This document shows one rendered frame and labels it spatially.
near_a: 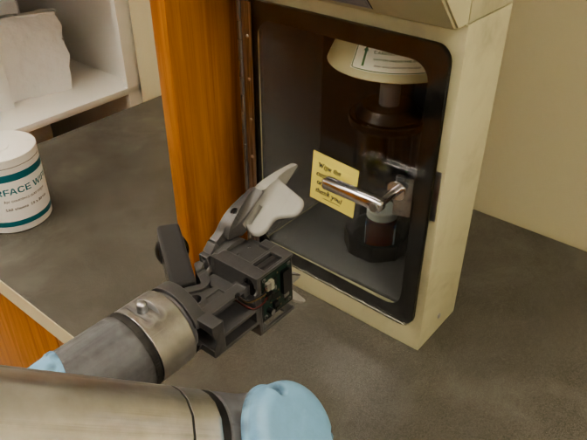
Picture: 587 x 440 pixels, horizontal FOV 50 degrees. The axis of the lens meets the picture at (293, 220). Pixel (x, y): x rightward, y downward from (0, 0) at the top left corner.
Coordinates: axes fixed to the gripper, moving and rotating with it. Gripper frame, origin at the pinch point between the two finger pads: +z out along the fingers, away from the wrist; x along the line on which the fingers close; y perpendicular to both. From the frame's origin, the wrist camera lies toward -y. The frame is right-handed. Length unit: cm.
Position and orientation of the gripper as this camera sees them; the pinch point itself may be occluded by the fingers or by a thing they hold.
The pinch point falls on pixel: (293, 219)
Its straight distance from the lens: 71.3
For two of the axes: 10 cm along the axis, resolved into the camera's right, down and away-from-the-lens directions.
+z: 6.4, -4.3, 6.4
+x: -0.2, -8.4, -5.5
